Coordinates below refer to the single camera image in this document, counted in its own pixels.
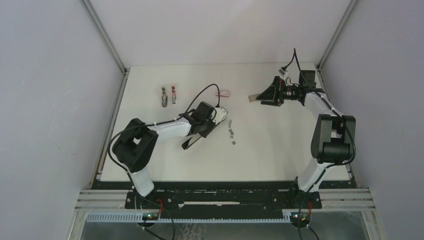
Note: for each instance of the right aluminium frame post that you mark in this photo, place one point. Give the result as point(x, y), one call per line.
point(337, 33)

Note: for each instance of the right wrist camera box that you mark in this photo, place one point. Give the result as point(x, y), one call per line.
point(284, 72)

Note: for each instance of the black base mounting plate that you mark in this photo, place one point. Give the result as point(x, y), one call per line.
point(225, 211)

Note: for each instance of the aluminium front rail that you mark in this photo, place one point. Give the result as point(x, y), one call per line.
point(326, 200)

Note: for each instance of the black and grey large stapler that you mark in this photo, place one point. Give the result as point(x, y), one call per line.
point(189, 142)

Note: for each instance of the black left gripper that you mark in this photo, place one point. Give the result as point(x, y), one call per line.
point(209, 119)

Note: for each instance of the aluminium frame corner post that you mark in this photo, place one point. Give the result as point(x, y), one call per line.
point(102, 32)

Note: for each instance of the open grey staple box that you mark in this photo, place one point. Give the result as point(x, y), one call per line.
point(252, 97)

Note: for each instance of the red white staple box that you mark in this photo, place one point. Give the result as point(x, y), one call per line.
point(223, 93)

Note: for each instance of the white cable duct strip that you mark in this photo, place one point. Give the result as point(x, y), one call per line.
point(133, 217)

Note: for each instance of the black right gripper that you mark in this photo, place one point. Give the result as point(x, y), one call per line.
point(274, 95)

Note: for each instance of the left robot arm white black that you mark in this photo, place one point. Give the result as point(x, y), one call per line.
point(132, 148)

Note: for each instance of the beige small stapler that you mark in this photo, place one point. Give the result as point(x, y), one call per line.
point(164, 97)

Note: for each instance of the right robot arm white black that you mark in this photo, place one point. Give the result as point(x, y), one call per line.
point(332, 142)

